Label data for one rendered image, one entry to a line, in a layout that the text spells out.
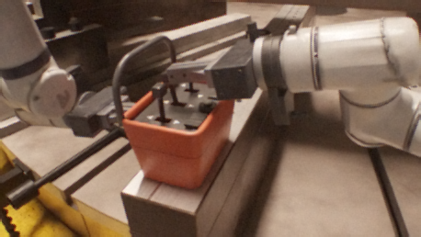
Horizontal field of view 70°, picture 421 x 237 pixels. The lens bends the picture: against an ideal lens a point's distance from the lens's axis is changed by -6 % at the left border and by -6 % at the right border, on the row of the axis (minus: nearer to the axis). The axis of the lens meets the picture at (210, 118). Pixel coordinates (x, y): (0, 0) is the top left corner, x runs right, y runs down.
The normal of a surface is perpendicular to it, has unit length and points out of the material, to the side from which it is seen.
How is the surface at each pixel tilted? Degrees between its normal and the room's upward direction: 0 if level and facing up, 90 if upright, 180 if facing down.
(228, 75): 90
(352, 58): 68
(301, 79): 107
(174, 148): 97
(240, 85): 90
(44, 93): 93
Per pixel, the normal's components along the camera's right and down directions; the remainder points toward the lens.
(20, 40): 0.76, 0.33
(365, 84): -0.22, 0.84
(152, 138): -0.36, 0.59
